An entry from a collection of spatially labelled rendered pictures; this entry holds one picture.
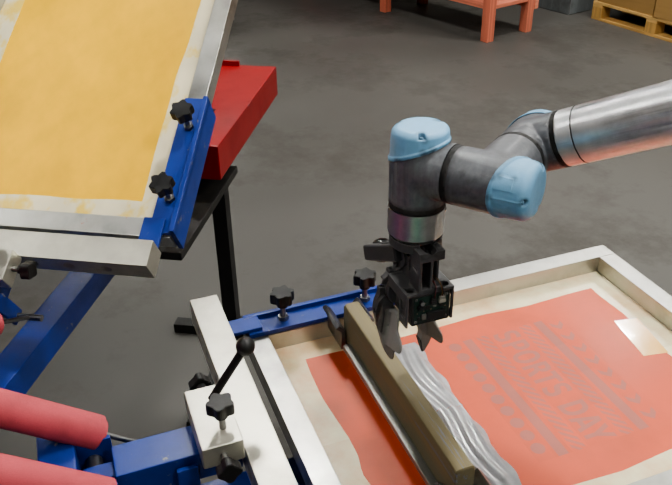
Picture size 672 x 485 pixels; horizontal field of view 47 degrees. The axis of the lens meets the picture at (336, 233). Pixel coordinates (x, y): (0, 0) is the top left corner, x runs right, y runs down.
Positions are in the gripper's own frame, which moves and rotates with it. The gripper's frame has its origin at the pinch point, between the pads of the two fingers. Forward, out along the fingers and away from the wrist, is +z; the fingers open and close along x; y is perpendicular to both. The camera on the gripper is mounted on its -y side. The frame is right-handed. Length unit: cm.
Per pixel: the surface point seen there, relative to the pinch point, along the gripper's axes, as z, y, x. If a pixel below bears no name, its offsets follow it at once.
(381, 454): 16.4, 4.2, -5.4
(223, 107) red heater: -1, -110, -1
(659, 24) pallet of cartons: 93, -424, 435
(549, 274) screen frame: 14, -26, 45
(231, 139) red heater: 2, -95, -3
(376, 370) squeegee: 9.2, -6.2, -1.8
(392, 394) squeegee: 9.1, 0.0, -1.8
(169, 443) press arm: 7.8, -0.9, -35.7
